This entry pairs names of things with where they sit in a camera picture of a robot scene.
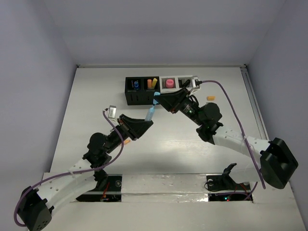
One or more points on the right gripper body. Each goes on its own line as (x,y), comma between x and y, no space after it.
(187,107)

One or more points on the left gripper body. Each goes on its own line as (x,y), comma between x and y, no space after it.
(127,127)

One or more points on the pink glue stick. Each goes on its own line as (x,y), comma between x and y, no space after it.
(169,83)

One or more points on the blue pencil-shaped pen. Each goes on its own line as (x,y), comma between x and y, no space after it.
(150,113)

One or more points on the blue black highlighter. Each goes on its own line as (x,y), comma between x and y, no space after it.
(183,83)

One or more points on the orange yellow eraser cap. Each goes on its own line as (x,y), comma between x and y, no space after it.
(211,98)

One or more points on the yellow pencil-shaped pen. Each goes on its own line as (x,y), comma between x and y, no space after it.
(154,82)

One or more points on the grey pencil-shaped pen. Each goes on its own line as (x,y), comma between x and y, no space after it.
(149,84)

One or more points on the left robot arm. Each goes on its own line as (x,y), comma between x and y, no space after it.
(38,203)

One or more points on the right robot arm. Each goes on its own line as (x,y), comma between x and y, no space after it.
(273,161)

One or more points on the white double container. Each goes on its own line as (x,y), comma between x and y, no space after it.
(162,80)

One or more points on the black double container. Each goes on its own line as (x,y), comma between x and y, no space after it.
(143,96)

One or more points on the blue item in container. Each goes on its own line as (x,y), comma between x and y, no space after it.
(136,85)

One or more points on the silver foil tape strip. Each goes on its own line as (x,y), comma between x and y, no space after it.
(163,188)

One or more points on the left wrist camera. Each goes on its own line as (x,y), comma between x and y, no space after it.
(110,112)

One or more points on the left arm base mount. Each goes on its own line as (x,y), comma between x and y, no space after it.
(110,192)

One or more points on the aluminium rail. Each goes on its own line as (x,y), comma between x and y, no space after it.
(254,104)

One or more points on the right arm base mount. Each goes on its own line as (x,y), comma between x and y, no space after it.
(222,187)

